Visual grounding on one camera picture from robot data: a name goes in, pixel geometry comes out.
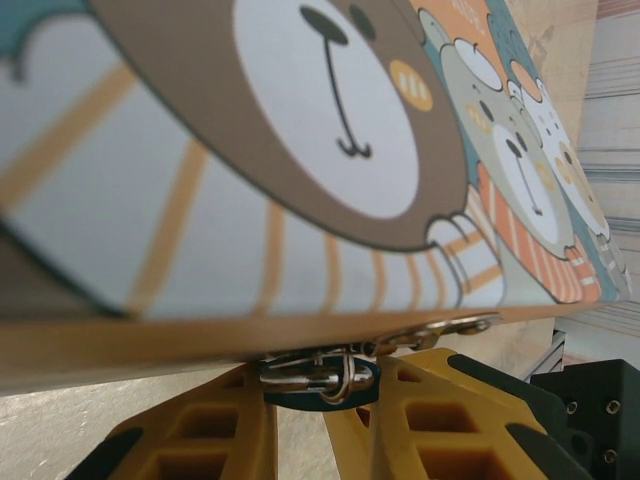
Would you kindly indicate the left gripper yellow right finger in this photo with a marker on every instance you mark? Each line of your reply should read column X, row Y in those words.
column 440, row 415

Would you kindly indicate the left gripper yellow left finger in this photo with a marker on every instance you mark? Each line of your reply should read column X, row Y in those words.
column 200, row 425

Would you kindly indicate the bear print LOVE tin box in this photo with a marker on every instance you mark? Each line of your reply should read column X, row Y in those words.
column 300, row 150

